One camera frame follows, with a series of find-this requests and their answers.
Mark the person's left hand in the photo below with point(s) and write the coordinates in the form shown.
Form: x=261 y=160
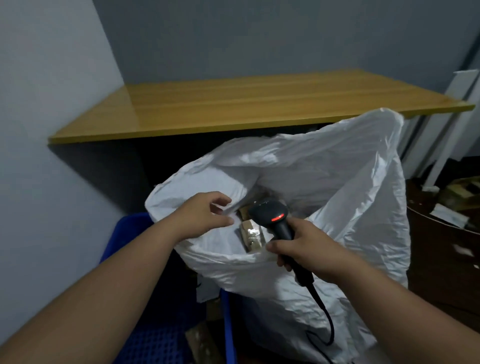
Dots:
x=195 y=217

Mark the person's right hand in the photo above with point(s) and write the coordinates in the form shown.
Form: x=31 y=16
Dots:
x=318 y=251

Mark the person's left thumb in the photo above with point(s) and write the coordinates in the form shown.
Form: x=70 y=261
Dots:
x=222 y=222

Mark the person's right thumb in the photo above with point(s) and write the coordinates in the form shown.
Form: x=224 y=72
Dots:
x=279 y=245

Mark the black barcode scanner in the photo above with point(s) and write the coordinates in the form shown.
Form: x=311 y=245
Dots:
x=273 y=221

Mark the large white plastic sack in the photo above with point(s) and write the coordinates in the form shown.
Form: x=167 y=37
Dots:
x=318 y=180

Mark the person's left forearm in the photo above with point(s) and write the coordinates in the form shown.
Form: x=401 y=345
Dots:
x=97 y=296

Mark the person's right forearm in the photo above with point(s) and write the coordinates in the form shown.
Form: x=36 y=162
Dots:
x=405 y=318

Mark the small brown parcel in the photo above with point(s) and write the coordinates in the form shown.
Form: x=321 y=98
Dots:
x=244 y=212

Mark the brown cardboard parcel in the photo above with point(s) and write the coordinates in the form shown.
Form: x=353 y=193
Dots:
x=253 y=236

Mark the blue plastic crate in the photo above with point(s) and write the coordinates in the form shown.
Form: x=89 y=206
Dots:
x=161 y=318

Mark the wooden desk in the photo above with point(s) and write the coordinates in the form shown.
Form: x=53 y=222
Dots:
x=255 y=101

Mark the pile of cardboard scraps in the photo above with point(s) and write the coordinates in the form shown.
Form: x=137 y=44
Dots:
x=455 y=202

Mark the white metal frame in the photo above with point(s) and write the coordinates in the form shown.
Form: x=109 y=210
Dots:
x=446 y=127

